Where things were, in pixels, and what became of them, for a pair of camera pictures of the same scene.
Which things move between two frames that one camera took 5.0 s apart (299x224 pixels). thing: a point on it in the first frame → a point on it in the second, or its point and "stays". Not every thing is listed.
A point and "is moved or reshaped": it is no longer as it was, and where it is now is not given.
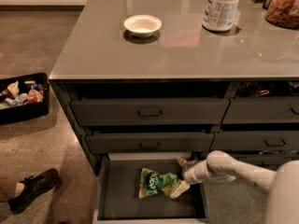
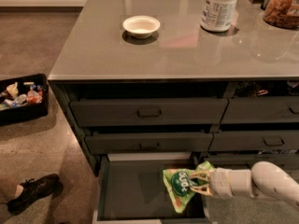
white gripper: [191, 175] → [220, 183]
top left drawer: [149, 111] stays
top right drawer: [241, 110] stays
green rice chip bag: [153, 182] is moved or reshaped
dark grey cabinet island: [141, 74] stays
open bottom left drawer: [117, 196] stays
